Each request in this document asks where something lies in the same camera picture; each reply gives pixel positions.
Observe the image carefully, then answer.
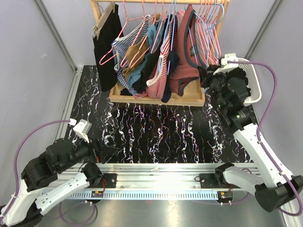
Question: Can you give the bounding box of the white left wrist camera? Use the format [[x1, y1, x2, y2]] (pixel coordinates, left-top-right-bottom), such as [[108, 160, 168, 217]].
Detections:
[[69, 118, 92, 143]]

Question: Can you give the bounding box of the light blue wire hanger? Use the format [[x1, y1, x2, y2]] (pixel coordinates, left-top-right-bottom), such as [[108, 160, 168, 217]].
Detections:
[[195, 0, 225, 68]]

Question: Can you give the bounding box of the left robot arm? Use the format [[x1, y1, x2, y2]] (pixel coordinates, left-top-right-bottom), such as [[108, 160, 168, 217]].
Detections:
[[0, 139, 119, 227]]

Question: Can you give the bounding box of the brown tank top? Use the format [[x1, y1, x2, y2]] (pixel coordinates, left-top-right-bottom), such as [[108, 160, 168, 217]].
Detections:
[[120, 14, 160, 88]]

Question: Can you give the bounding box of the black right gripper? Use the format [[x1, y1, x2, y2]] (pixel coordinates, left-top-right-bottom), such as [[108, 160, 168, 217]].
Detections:
[[199, 64, 230, 111]]

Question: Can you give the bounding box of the maroon tank top grey trim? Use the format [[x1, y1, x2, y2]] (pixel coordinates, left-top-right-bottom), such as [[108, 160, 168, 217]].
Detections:
[[169, 5, 199, 96]]

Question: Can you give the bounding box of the black marble pattern mat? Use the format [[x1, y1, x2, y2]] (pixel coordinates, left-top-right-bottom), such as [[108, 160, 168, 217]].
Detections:
[[71, 65, 252, 164]]

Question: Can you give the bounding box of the bundle of empty pink hangers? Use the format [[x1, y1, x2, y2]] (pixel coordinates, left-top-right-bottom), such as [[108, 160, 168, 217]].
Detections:
[[175, 0, 225, 69]]

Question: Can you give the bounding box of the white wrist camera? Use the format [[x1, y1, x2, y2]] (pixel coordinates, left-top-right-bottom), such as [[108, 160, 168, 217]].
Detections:
[[69, 118, 92, 143], [213, 53, 239, 75]]

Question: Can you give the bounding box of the teal tank top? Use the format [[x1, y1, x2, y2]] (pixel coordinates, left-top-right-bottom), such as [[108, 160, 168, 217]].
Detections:
[[127, 25, 165, 93]]

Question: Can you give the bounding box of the pink hanger striped top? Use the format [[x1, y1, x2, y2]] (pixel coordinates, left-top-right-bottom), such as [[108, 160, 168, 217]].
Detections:
[[99, 1, 151, 66]]

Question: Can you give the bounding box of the red white striped tank top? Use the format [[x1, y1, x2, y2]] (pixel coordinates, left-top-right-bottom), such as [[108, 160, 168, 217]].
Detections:
[[135, 22, 172, 99]]

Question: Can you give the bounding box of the blue white striped tank top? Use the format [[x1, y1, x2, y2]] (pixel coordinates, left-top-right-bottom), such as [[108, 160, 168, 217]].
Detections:
[[111, 15, 150, 97]]

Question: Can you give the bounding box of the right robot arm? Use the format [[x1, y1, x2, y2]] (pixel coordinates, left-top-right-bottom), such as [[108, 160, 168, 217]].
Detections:
[[197, 65, 303, 216]]

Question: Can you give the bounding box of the black tank top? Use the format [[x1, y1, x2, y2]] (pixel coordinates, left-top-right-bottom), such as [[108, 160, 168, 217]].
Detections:
[[227, 68, 251, 102]]

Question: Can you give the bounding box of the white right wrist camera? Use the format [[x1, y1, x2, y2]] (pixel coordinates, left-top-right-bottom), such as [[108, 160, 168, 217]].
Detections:
[[213, 53, 239, 75]]

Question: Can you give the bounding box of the pink hanger brown top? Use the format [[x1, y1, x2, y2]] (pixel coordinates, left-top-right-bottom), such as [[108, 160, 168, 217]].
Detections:
[[127, 14, 154, 68]]

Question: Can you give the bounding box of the navy tank top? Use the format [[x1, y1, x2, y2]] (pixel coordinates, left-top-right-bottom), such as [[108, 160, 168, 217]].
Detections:
[[161, 51, 180, 103]]

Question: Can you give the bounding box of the wooden clothes rack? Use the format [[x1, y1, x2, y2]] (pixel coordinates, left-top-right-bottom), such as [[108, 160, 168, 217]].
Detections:
[[90, 0, 230, 106]]

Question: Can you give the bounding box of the wooden clip hanger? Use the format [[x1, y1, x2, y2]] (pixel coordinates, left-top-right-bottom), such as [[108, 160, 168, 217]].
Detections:
[[90, 0, 115, 39]]

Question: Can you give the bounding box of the aluminium mounting rail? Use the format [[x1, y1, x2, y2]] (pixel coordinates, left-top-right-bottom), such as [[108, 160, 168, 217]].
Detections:
[[42, 163, 285, 201]]

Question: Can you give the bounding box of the black skirt on rack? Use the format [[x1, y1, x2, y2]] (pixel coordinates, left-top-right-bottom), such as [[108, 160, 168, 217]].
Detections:
[[93, 4, 122, 92]]

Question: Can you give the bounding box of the white perforated plastic basket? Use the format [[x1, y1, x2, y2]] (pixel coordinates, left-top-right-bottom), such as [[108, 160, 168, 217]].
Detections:
[[238, 58, 262, 106]]

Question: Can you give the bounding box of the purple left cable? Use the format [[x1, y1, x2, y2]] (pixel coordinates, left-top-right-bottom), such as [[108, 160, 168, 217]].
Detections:
[[13, 120, 73, 199]]

